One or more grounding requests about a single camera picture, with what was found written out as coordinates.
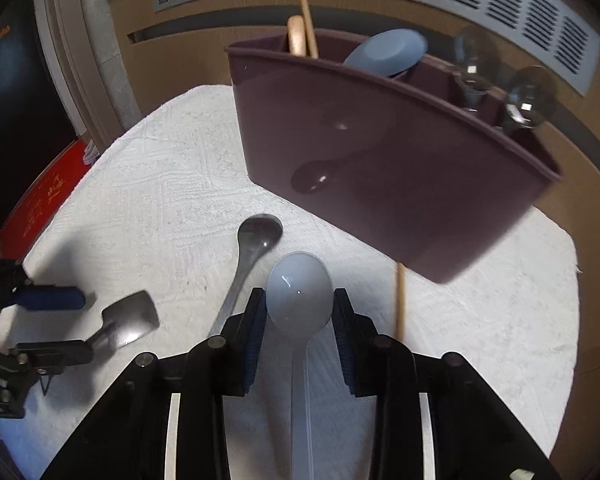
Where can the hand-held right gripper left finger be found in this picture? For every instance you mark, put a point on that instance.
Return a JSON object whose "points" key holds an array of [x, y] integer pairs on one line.
{"points": [[254, 355]]}

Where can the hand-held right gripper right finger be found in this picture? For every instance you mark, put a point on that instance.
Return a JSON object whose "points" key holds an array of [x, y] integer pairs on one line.
{"points": [[344, 355]]}

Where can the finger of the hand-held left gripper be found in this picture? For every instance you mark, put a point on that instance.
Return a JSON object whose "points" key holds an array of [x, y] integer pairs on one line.
{"points": [[60, 352], [55, 299]]}

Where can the white plastic spoon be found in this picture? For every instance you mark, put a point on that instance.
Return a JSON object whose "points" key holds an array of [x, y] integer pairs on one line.
{"points": [[299, 290]]}

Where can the square-headed metal spoon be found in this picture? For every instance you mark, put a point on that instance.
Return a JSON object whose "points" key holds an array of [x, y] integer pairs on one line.
{"points": [[132, 315]]}

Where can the purple utensil holder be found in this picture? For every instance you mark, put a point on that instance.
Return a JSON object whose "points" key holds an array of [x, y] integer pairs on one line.
{"points": [[380, 160]]}

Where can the wooden chopstick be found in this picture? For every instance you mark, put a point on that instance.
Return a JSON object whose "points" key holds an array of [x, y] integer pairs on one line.
{"points": [[400, 300], [306, 15]]}

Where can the round metal spoon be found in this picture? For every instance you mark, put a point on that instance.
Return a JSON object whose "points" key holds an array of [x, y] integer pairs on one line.
{"points": [[259, 232]]}

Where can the white towel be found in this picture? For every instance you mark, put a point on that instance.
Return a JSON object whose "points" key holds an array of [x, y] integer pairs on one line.
{"points": [[170, 185]]}

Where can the wooden radiator cover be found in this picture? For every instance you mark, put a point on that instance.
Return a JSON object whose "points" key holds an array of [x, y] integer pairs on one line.
{"points": [[195, 60]]}

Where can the light blue spoon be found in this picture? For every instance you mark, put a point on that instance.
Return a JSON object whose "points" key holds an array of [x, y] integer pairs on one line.
{"points": [[385, 52]]}

